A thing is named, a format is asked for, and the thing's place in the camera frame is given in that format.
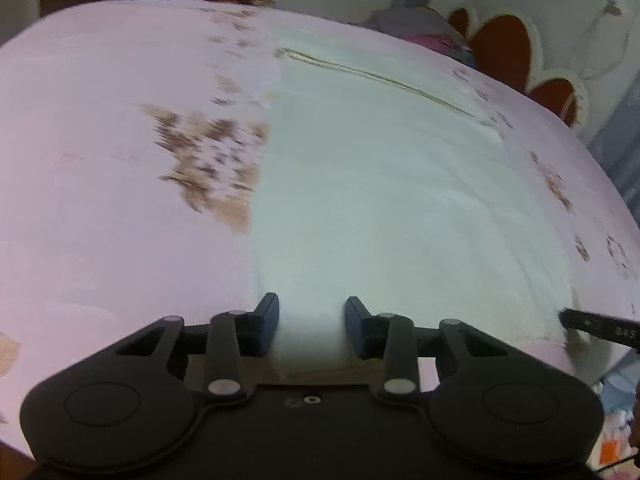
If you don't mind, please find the red white scalloped headboard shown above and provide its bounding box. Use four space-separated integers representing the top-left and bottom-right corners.
447 6 590 132

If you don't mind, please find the white charger with cable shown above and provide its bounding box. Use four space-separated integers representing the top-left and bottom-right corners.
568 0 634 81

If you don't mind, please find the pink floral bed sheet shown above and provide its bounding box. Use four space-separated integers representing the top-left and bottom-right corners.
1 0 639 451

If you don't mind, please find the white knit sweater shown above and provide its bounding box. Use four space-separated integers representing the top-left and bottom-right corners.
250 25 574 374

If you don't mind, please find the stack of folded clothes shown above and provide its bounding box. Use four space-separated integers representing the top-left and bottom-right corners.
362 8 475 67

